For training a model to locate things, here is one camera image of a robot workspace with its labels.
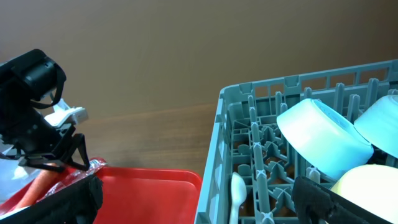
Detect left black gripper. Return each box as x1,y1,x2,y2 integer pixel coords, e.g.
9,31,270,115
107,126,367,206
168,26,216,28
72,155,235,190
1,106,90,172

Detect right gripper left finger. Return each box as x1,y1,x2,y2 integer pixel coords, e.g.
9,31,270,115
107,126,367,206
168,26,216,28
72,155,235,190
1,175,103,224

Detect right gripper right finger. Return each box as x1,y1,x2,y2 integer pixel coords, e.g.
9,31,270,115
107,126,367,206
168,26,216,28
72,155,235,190
292,176,391,224

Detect red snack wrapper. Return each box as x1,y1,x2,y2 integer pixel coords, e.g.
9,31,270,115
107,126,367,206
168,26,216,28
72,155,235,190
42,157,108,199

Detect orange carrot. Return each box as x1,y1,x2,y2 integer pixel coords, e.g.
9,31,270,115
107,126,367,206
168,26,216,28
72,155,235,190
14,170,61,210

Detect yellow plastic cup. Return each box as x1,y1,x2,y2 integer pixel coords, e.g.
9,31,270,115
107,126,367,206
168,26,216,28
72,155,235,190
331,164,397,223

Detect light blue bowl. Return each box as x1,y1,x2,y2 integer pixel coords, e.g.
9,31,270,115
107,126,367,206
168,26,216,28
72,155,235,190
277,98,374,180

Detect white plastic spoon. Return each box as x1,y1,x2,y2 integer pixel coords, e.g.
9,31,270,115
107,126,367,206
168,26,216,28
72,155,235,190
229,172,247,224

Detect mint green bowl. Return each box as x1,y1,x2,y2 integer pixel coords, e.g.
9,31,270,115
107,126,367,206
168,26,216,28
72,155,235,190
354,95,397,158

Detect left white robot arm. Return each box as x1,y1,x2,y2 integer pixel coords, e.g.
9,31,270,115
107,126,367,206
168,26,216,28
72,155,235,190
1,49,90,172

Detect grey dishwasher rack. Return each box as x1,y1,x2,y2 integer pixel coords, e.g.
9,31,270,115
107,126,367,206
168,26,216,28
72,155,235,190
195,60,397,224

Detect red serving tray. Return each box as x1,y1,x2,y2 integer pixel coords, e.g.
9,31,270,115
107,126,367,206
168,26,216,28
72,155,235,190
1,165,202,223

